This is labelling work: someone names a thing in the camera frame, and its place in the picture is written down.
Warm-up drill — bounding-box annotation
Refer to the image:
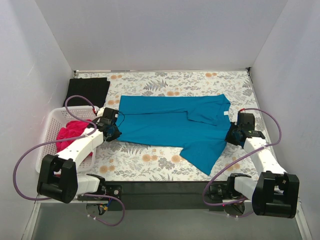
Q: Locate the blue t shirt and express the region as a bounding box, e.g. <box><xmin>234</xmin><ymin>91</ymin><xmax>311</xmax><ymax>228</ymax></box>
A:
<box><xmin>117</xmin><ymin>94</ymin><xmax>231</xmax><ymax>175</ymax></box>

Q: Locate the white plastic laundry basket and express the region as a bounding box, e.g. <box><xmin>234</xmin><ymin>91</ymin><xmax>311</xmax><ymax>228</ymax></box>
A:
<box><xmin>35</xmin><ymin>105</ymin><xmax>97</xmax><ymax>174</ymax></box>

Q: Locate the floral patterned tablecloth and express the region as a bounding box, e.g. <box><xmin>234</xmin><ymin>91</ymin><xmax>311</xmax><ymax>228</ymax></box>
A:
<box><xmin>75</xmin><ymin>70</ymin><xmax>267</xmax><ymax>181</ymax></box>

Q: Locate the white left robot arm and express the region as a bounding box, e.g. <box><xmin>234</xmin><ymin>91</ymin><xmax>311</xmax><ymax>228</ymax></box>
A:
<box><xmin>37</xmin><ymin>107</ymin><xmax>121</xmax><ymax>204</ymax></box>

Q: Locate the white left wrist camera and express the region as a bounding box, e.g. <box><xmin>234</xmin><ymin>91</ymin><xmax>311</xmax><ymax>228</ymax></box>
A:
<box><xmin>93</xmin><ymin>107</ymin><xmax>105</xmax><ymax>117</ymax></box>

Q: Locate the aluminium frame rail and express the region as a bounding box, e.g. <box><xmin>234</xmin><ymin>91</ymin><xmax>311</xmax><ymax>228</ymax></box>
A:
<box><xmin>295</xmin><ymin>198</ymin><xmax>313</xmax><ymax>240</ymax></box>

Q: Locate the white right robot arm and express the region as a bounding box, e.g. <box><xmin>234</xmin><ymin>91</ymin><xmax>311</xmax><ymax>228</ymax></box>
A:
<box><xmin>225</xmin><ymin>110</ymin><xmax>300</xmax><ymax>219</ymax></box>

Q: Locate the crumpled pink t shirt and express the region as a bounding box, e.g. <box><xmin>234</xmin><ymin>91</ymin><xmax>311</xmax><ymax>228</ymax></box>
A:
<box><xmin>56</xmin><ymin>120</ymin><xmax>88</xmax><ymax>152</ymax></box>

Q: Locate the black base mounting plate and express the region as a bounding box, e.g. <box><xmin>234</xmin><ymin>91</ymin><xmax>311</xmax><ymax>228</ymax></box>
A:
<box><xmin>77</xmin><ymin>180</ymin><xmax>257</xmax><ymax>212</ymax></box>

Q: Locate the folded black t shirt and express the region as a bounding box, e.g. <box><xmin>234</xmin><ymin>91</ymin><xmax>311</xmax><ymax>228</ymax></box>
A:
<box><xmin>63</xmin><ymin>77</ymin><xmax>111</xmax><ymax>108</ymax></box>

